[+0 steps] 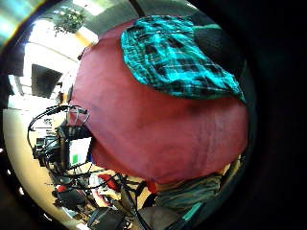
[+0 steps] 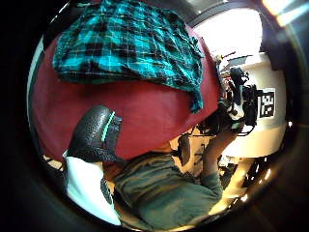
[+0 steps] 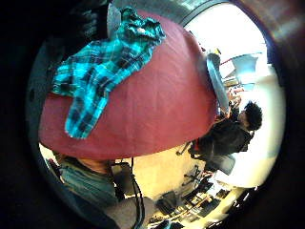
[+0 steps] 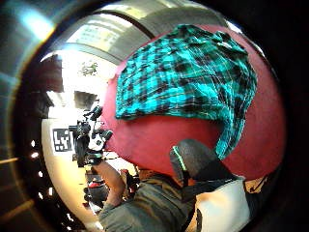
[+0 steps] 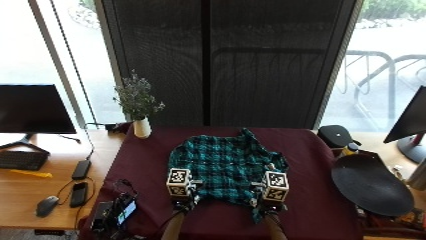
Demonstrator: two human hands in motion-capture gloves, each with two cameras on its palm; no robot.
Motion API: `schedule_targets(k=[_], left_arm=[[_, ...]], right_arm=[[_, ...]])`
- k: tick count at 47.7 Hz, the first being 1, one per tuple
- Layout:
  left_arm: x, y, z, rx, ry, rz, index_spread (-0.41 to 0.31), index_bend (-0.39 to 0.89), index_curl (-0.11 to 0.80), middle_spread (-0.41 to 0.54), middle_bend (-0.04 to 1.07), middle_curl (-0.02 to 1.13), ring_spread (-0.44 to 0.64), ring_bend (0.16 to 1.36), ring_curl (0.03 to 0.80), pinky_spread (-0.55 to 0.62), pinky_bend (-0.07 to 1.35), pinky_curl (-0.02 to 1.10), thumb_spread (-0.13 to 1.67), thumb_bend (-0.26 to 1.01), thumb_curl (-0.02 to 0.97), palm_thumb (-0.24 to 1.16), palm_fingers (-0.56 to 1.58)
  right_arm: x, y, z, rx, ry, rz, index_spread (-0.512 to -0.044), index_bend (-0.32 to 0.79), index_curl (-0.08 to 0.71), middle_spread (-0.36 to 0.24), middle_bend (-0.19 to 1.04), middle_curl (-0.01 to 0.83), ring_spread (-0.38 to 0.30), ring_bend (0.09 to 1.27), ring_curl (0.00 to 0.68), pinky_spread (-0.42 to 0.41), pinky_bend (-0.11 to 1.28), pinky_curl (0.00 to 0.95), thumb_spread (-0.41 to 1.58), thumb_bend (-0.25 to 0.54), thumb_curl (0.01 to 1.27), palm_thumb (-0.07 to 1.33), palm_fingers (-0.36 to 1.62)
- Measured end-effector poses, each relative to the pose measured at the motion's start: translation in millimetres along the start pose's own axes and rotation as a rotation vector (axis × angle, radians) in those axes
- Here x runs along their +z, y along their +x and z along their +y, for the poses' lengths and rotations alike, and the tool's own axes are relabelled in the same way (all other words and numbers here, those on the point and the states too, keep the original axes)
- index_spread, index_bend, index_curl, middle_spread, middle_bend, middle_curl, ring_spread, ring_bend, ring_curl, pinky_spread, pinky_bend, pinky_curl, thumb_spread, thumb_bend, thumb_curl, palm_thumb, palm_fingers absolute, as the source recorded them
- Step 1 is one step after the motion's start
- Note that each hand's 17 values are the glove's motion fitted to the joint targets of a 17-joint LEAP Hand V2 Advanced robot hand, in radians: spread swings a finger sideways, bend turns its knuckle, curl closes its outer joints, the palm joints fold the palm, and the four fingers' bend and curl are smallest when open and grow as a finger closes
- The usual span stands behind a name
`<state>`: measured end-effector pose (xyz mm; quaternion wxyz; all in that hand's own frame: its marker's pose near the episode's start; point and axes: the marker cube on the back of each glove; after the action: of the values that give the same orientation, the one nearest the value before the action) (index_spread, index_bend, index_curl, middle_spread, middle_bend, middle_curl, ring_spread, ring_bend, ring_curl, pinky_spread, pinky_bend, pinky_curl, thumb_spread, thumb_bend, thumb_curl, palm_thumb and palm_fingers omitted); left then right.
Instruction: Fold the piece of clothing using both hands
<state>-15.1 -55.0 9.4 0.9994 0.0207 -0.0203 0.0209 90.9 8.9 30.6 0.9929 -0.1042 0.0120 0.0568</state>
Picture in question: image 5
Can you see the person's left hand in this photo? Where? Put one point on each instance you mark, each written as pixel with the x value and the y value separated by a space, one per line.
pixel 186 200

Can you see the person's right hand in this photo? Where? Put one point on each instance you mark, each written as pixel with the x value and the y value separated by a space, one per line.
pixel 267 205

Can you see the green plaid shirt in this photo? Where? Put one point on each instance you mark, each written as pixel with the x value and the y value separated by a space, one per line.
pixel 226 160

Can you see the white marker cube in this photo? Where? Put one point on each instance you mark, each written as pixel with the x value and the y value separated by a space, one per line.
pixel 178 181
pixel 275 186

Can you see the maroon tablecloth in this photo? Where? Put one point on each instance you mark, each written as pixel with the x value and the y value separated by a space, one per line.
pixel 310 200

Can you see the white vase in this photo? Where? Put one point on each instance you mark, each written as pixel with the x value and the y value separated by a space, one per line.
pixel 141 127

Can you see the yellow bottle with black cap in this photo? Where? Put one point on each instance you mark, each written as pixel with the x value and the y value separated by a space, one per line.
pixel 350 149

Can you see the black round chair seat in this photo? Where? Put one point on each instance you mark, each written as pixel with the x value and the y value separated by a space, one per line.
pixel 370 185

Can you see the black power adapter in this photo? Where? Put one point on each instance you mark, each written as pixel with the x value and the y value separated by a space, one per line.
pixel 81 169

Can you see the black phone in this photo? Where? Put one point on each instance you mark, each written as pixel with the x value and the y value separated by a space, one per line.
pixel 78 194

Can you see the bunch of small pale flowers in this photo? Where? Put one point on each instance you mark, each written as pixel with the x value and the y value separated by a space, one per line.
pixel 136 96

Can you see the grey computer mouse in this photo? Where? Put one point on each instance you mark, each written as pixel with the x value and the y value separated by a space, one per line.
pixel 46 206

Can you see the dark mesh window blind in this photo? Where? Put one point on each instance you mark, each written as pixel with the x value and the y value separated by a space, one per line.
pixel 221 63

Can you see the yellow flat strip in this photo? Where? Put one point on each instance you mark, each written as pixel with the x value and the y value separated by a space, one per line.
pixel 31 173

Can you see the black keyboard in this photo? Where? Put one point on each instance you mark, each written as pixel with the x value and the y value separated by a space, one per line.
pixel 21 160

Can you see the black monitor with silver stand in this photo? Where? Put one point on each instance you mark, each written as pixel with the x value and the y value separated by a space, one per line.
pixel 410 123

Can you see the grey metal bicycle rack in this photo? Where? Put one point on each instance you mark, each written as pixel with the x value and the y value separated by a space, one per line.
pixel 377 86

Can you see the black computer monitor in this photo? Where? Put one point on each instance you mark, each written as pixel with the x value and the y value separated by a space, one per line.
pixel 33 110

